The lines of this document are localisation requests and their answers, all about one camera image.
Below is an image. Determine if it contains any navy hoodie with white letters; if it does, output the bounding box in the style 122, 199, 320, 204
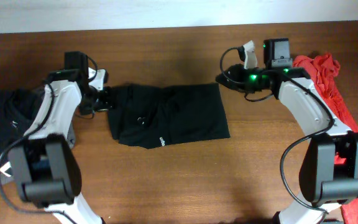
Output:
0, 89, 44, 155

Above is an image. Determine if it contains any red crumpled garment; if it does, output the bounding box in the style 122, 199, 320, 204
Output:
293, 53, 358, 224

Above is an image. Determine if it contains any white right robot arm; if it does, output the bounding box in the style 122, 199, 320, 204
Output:
216, 64, 358, 223

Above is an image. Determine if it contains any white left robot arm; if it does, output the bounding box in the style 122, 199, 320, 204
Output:
7, 68, 108, 223

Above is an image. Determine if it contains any black polo shirt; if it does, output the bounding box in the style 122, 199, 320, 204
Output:
108, 83, 231, 149

